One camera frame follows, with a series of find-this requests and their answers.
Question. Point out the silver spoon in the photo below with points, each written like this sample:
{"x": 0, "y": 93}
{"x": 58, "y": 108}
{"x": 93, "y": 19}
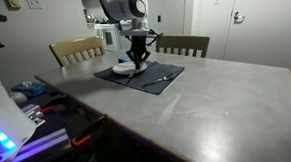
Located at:
{"x": 164, "y": 78}

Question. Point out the white kitchen stove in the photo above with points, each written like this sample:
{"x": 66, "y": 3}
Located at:
{"x": 109, "y": 36}

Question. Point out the silver door handle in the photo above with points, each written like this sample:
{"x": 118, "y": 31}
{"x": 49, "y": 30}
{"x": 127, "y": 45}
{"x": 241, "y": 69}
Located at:
{"x": 238, "y": 18}

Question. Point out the blue box on floor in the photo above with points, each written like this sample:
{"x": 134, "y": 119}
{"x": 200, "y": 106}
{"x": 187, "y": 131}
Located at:
{"x": 30, "y": 89}

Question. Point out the orange handled clamp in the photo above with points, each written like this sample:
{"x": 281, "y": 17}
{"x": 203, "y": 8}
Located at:
{"x": 84, "y": 138}

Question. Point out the white round plate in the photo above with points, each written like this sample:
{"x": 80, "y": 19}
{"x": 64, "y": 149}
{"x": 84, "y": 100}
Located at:
{"x": 126, "y": 68}

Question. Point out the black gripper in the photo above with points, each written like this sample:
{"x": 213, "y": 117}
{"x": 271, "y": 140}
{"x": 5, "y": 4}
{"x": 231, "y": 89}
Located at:
{"x": 138, "y": 49}

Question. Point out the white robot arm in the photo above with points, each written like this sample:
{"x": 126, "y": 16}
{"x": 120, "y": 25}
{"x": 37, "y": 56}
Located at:
{"x": 136, "y": 11}

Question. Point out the beige thermostat dial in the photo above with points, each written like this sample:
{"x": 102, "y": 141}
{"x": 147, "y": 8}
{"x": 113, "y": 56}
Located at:
{"x": 13, "y": 4}

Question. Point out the red handled tool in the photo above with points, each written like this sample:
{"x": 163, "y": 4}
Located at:
{"x": 36, "y": 107}

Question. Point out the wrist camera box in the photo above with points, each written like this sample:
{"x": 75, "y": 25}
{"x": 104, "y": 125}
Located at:
{"x": 135, "y": 32}

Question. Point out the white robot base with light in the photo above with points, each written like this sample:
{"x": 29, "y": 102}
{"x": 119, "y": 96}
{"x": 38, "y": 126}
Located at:
{"x": 15, "y": 127}

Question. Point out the dark wooden chair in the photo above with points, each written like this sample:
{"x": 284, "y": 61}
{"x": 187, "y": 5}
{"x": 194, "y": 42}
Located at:
{"x": 179, "y": 43}

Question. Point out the blue cloth napkin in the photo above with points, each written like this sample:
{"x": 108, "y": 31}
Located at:
{"x": 123, "y": 59}

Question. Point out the dark blue placemat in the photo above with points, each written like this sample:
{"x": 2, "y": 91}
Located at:
{"x": 155, "y": 70}

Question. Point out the light wooden chair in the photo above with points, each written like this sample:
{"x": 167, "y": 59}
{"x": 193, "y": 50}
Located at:
{"x": 74, "y": 51}

